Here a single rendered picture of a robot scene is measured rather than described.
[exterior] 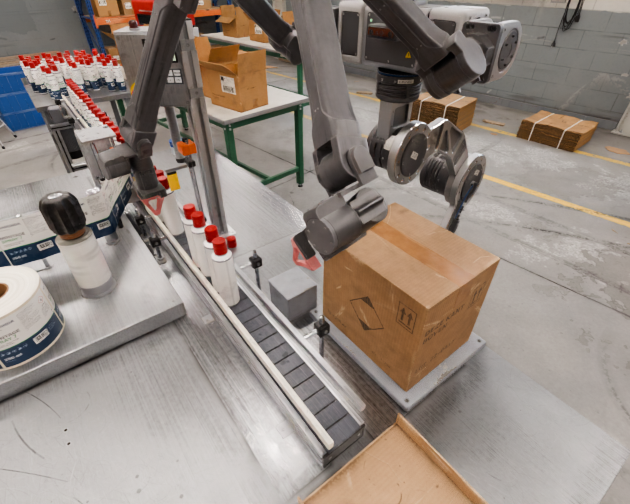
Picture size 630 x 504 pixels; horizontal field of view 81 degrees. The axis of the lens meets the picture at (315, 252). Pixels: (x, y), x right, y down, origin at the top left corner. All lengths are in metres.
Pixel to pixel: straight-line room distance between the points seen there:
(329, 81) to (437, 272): 0.42
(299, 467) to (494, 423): 0.43
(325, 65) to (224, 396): 0.71
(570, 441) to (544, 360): 1.32
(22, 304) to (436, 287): 0.88
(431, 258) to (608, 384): 1.68
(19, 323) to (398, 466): 0.86
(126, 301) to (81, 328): 0.12
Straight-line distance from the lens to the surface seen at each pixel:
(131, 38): 1.20
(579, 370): 2.36
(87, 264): 1.13
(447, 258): 0.83
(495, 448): 0.93
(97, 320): 1.13
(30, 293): 1.05
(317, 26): 0.65
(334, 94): 0.60
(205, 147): 1.25
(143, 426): 0.95
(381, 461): 0.85
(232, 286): 0.99
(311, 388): 0.86
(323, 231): 0.51
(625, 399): 2.37
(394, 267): 0.77
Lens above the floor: 1.61
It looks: 38 degrees down
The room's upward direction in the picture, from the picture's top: straight up
